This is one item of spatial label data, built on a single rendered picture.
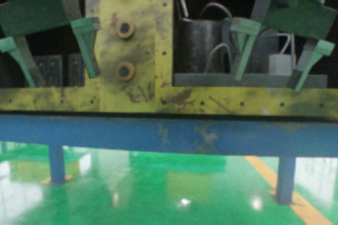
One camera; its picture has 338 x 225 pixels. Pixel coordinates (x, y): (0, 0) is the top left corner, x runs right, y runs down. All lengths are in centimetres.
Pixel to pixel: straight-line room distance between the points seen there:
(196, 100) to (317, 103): 31
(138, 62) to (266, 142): 41
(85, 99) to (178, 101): 27
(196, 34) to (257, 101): 26
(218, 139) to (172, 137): 13
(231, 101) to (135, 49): 29
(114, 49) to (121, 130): 23
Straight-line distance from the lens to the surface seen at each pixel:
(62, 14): 35
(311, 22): 40
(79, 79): 83
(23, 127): 77
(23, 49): 44
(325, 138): 63
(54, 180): 173
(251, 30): 35
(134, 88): 50
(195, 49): 57
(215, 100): 48
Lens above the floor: 69
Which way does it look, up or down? 5 degrees down
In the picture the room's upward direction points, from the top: 1 degrees clockwise
